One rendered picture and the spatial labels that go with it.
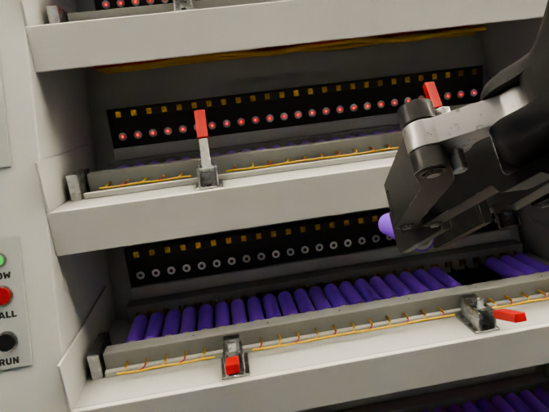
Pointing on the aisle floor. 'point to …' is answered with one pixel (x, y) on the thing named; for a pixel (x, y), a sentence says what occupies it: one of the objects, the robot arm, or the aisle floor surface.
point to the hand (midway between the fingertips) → (435, 216)
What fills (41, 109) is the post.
